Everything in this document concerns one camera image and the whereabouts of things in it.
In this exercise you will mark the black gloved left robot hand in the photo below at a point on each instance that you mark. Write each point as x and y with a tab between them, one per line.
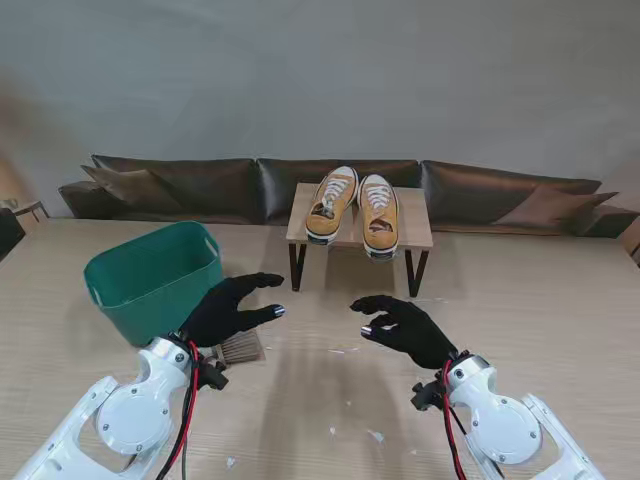
220	315

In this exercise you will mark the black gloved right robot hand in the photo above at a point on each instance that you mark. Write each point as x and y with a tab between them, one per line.
420	335

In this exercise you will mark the brown bristle shoe brush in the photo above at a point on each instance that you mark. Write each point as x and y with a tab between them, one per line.
245	350

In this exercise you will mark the yellow canvas sneaker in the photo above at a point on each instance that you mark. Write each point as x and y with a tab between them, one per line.
325	222
372	241

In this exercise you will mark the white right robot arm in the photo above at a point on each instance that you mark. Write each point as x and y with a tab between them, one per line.
500	425

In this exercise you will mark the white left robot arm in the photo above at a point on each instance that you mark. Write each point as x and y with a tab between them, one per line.
130	415

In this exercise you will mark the green plastic basket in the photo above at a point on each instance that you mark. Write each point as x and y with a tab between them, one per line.
150	310

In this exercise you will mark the small wooden black-legged table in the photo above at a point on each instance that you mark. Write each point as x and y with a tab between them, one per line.
415	225

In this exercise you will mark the dark brown leather sofa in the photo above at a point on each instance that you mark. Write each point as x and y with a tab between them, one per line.
210	185

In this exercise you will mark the small background side table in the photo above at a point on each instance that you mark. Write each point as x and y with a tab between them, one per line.
27	206

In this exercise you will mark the light wooden furniture piece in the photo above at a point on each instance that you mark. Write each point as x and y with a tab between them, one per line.
632	245

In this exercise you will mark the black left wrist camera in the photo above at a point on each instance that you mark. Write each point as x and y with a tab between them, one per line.
215	375

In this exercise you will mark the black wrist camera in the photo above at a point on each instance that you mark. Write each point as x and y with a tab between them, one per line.
215	375
425	395

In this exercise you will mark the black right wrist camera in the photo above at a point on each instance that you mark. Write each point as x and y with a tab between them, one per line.
425	395

